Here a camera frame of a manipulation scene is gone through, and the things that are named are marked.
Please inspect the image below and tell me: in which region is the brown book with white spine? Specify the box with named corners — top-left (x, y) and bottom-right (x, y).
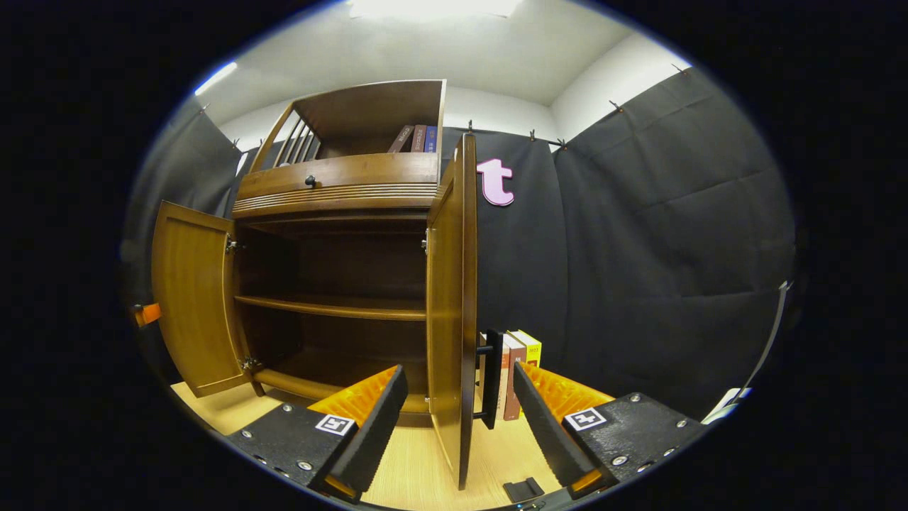
top-left (502, 335), bottom-right (527, 422)

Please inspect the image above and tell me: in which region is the white and orange book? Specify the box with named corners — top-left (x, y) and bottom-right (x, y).
top-left (497, 334), bottom-right (509, 424)

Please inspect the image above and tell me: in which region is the wooden shoe cabinet door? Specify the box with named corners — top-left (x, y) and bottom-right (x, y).
top-left (150, 200), bottom-right (258, 398)
top-left (424, 133), bottom-right (504, 490)

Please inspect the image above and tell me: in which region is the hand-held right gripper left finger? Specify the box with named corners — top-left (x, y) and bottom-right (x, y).
top-left (226, 365), bottom-right (409, 503)

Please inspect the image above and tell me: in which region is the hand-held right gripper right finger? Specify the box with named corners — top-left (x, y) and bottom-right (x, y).
top-left (512, 361), bottom-right (712, 500)

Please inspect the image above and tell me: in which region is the large ceiling light panel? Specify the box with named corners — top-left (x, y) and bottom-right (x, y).
top-left (348, 0), bottom-right (524, 21)

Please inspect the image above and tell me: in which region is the wooden cabinet drawer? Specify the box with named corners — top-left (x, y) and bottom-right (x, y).
top-left (234, 153), bottom-right (441, 201)

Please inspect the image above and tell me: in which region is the grey strap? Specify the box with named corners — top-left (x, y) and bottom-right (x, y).
top-left (741, 280), bottom-right (792, 398)

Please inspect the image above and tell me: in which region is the wooden double-door shoe cabinet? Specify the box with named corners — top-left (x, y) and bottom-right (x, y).
top-left (231, 79), bottom-right (448, 427)

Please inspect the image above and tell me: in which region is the black backdrop cloth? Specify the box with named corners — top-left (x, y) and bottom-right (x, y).
top-left (121, 67), bottom-right (797, 419)

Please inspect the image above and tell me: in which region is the white flat object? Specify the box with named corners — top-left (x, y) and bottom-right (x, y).
top-left (702, 387), bottom-right (753, 424)

